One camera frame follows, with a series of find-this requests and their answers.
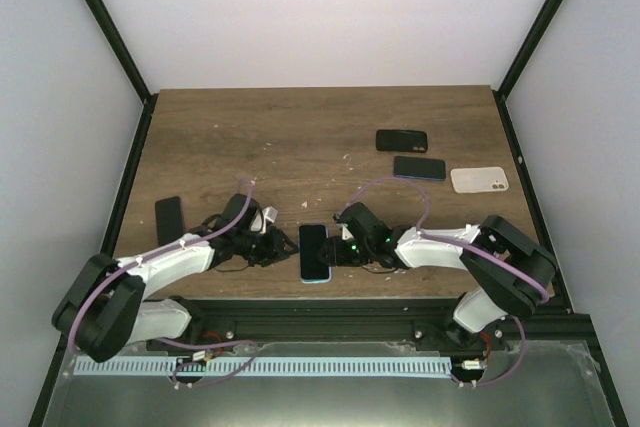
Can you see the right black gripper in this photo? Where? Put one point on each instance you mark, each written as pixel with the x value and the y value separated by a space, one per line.
pixel 334 253

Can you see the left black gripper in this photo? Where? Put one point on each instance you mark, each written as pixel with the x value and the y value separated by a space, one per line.
pixel 275 251

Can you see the light blue phone case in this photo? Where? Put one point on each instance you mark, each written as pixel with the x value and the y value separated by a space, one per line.
pixel 315 281

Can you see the dark blue phone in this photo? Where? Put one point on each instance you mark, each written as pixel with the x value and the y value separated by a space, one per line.
pixel 419 168

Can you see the white phone case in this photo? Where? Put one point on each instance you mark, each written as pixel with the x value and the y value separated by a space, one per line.
pixel 479 180

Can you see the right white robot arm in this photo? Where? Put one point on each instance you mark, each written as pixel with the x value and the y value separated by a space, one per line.
pixel 512 272

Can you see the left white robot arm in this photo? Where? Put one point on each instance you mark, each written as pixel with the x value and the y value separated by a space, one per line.
pixel 110 304

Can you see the maroon phone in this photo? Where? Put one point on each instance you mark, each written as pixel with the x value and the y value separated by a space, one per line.
pixel 169 220

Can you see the black phone case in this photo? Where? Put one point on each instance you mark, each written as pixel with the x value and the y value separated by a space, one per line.
pixel 401 140

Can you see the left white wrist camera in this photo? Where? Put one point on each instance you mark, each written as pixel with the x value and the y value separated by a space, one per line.
pixel 263 219

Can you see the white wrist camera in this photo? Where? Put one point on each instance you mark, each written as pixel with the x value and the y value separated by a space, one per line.
pixel 362 223
pixel 263 219

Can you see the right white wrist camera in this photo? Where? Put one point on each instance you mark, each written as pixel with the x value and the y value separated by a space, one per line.
pixel 362 223

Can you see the black aluminium frame rail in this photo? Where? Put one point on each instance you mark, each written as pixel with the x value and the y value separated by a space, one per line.
pixel 420 320

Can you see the light blue slotted cable duct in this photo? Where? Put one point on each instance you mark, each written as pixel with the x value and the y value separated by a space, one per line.
pixel 403 367

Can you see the left black frame post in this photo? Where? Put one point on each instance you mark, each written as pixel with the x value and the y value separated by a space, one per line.
pixel 116 42

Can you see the black frame post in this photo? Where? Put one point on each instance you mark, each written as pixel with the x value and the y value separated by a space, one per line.
pixel 116 42
pixel 528 47

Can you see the right black frame post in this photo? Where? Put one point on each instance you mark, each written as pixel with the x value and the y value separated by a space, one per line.
pixel 528 47

